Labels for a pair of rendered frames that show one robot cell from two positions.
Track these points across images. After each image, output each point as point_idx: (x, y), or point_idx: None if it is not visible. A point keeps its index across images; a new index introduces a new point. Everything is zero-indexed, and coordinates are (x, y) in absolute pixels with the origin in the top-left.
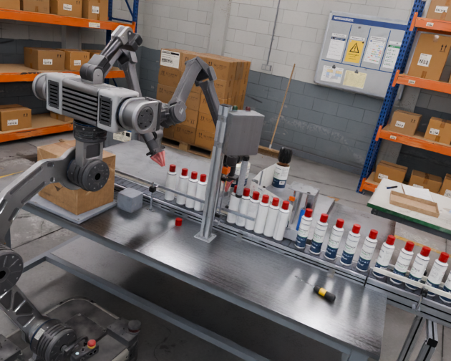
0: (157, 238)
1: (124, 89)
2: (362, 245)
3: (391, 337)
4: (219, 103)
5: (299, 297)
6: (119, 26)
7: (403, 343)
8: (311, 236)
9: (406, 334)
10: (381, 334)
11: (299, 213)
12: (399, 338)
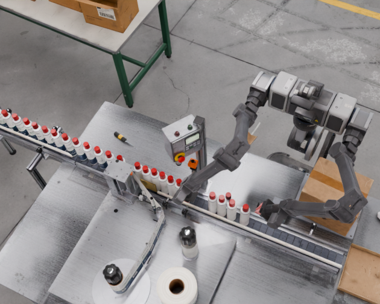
0: (240, 171)
1: (281, 85)
2: (57, 209)
3: (11, 294)
4: (205, 169)
5: (137, 133)
6: (312, 87)
7: (3, 286)
8: (110, 193)
9: None
10: (96, 114)
11: (108, 234)
12: (4, 292)
